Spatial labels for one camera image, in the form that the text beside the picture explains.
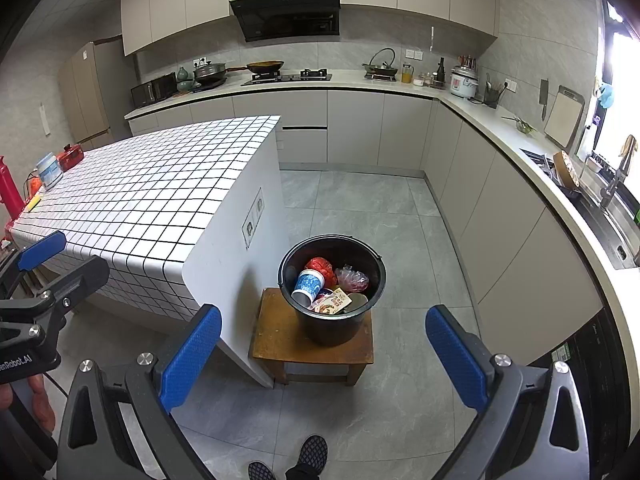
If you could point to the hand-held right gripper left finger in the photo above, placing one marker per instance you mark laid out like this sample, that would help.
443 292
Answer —
192 355

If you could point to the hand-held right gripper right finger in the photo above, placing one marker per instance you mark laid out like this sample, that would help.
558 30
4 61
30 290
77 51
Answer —
457 360

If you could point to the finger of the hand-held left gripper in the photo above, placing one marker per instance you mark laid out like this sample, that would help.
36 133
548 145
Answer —
85 275
42 251

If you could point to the pink plastic bag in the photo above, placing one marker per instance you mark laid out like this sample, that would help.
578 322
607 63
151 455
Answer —
354 280

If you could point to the blue patterned paper cup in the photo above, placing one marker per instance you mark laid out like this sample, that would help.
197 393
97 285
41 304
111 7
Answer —
306 286

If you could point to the black plastic bucket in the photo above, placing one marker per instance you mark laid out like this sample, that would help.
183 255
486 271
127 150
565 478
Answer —
325 327

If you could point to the pink snack packet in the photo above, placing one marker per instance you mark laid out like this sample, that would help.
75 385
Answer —
332 302

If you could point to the red plastic wrapper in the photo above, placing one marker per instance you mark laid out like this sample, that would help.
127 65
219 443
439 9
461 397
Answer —
320 266

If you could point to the person's left hand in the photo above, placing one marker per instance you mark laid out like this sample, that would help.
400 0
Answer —
40 400

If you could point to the small yellow object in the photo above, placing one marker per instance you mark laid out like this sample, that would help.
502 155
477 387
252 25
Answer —
34 203

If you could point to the red bottle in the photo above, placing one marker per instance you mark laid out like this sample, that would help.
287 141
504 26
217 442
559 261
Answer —
10 190

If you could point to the white blue jar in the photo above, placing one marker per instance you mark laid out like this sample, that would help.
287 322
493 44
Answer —
49 172

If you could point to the brown wooden stool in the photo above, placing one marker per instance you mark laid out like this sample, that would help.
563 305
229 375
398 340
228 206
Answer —
270 330

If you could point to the white kitchen island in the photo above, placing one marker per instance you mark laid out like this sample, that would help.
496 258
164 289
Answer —
235 280

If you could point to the red box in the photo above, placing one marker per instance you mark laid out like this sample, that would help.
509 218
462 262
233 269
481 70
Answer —
70 157

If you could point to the white checkered tablecloth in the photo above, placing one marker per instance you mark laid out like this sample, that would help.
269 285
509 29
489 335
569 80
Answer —
150 195

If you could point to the white paper strip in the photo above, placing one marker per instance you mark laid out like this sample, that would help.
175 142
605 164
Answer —
44 120

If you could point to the black mesh shoe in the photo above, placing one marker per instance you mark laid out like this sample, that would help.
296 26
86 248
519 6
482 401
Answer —
261 471
312 452

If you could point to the black built-in appliance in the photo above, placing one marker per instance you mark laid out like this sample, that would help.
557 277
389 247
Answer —
600 360

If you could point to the white island socket panel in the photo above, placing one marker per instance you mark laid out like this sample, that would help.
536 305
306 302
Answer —
252 217

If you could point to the beige refrigerator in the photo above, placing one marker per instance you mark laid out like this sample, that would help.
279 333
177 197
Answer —
87 95

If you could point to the steel sink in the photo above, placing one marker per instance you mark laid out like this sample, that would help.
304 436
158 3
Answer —
600 230

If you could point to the black microwave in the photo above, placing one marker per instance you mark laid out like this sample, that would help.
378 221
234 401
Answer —
154 90

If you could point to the green bowl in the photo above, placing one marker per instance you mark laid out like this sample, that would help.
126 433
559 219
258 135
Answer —
185 86

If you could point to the round wooden lid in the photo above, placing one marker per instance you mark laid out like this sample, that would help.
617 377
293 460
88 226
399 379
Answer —
566 170

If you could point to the green vase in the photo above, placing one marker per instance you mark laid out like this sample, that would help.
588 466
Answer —
182 75

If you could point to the steel faucet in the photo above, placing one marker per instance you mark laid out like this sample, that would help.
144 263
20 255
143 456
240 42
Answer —
611 187

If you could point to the grey base cabinets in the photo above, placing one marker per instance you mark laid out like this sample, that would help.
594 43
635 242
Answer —
400 130

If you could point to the bowl of greens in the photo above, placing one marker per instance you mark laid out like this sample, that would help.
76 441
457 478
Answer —
522 126

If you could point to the beige cutting board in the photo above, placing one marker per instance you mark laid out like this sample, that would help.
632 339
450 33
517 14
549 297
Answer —
564 117

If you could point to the black utensil holder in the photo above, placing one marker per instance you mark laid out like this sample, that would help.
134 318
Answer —
492 96

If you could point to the beige cloth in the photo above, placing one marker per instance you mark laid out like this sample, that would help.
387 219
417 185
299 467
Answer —
629 146

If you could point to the black wok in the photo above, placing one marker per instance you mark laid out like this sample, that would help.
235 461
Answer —
265 66

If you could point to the white rice cooker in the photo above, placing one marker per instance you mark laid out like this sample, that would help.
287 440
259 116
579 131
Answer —
464 84

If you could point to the black cleaver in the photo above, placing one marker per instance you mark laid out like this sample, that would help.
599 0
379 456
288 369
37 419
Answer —
543 92

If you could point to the black gas stove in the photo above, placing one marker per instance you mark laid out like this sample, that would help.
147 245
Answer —
287 78

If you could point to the small white jar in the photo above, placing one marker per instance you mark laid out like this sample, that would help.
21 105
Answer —
419 80

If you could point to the dark glass bottle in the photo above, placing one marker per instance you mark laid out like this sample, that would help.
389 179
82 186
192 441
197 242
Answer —
441 75

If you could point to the yellow oil bottle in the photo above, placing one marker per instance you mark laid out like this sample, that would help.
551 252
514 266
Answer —
407 76

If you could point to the chopstick holder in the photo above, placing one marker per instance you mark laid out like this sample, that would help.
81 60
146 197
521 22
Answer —
466 61

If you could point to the blue glove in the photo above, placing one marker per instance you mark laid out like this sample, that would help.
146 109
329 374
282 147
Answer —
606 96

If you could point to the black range hood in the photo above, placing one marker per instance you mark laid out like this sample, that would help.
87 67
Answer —
290 17

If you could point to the window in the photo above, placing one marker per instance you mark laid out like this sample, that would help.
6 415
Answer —
625 75

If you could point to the white wall socket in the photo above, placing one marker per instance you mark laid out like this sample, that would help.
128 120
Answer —
510 85
199 61

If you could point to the white wall switch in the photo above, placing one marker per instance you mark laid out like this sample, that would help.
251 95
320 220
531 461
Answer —
413 53

